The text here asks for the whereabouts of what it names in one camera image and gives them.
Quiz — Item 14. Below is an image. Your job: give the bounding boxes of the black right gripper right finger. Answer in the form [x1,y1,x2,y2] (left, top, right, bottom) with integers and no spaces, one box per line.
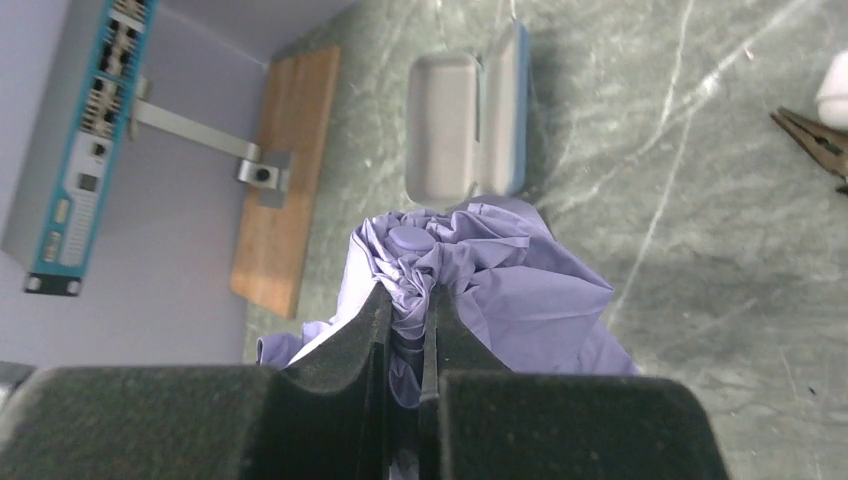
[418,287,728,479]

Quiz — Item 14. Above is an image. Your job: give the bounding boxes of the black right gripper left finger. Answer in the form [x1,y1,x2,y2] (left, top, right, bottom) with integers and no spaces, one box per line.
[1,287,392,479]

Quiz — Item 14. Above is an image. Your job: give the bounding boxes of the lilac umbrella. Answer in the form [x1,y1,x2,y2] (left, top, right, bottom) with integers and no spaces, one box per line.
[255,195,640,480]

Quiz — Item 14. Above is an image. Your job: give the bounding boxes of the white pipe elbow fitting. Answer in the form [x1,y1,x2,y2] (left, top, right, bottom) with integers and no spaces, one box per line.
[815,50,847,131]

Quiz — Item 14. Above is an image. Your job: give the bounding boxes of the grey metal stand plate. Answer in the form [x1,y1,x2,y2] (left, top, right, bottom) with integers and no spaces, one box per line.
[127,76,293,209]

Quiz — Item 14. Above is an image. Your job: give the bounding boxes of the wooden board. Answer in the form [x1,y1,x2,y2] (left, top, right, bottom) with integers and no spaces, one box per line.
[230,45,341,319]

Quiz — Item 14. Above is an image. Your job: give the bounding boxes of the dark network switch box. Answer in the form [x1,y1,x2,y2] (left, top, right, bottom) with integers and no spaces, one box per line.
[2,0,158,297]

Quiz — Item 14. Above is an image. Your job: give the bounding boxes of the yellow handled pliers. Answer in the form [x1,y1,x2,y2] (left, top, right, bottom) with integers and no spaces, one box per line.
[769,107,847,196]

